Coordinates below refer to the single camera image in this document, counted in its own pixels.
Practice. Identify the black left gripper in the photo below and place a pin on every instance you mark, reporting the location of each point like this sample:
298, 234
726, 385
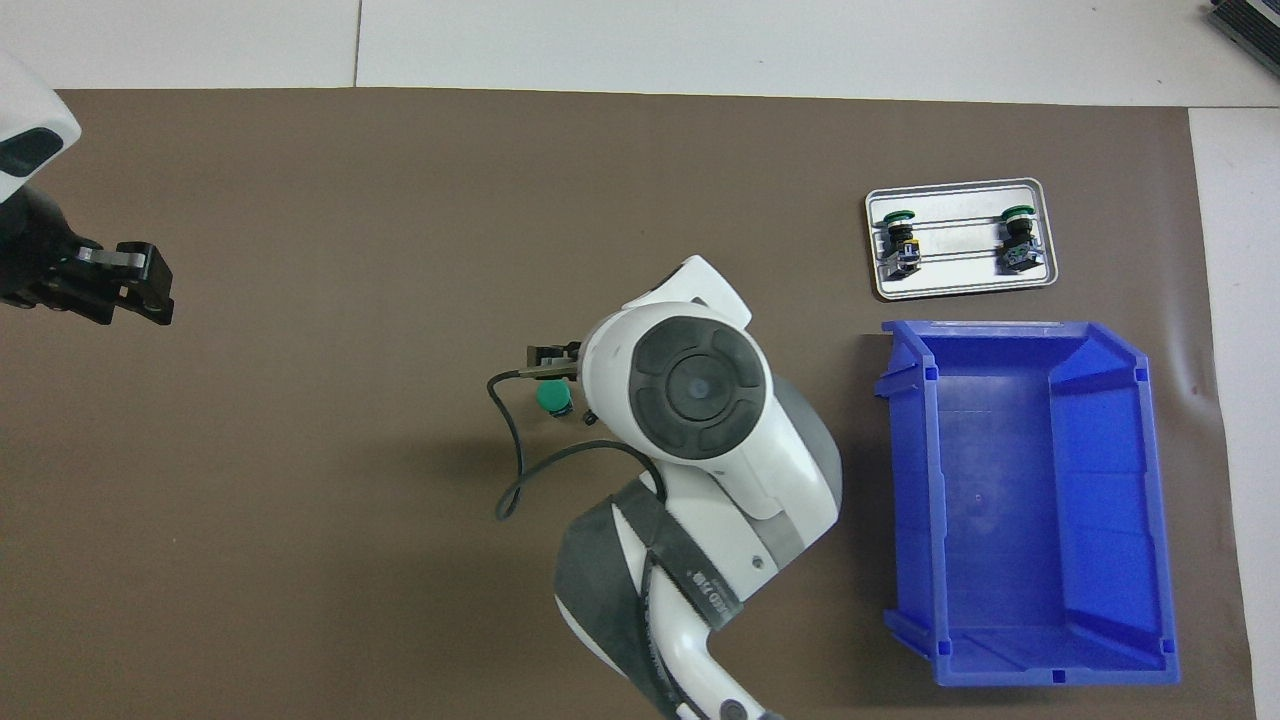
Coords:
30, 255

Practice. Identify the green push button switch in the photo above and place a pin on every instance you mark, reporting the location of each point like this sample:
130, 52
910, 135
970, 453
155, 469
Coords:
554, 398
900, 245
1018, 245

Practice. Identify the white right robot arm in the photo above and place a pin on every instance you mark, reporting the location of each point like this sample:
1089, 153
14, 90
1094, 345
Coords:
720, 480

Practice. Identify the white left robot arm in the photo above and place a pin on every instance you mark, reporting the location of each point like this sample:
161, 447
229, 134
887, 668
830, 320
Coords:
25, 120

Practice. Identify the brown table mat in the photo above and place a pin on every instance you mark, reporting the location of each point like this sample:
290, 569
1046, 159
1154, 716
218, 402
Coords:
300, 500

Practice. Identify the grey metal tray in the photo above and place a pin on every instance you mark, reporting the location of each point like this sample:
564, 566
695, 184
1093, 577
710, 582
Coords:
960, 250

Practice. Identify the blue plastic storage bin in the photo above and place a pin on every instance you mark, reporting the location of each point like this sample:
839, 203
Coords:
1000, 500

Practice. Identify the dark grey device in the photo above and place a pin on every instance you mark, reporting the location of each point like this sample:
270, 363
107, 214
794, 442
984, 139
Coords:
1250, 25

